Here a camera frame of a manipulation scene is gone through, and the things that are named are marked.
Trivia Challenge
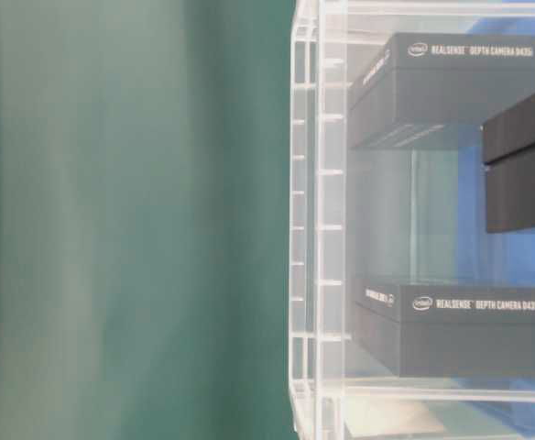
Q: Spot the blue cloth liner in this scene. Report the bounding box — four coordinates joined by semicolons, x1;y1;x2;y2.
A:
457;18;535;439

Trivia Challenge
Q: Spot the green table cloth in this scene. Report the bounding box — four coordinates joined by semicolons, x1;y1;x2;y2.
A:
0;1;294;439

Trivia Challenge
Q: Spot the black camera box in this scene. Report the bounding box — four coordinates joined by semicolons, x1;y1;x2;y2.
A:
482;93;535;233
347;32;535;150
351;276;535;379

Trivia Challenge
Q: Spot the clear plastic storage case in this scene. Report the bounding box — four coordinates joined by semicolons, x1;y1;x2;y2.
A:
288;1;535;439

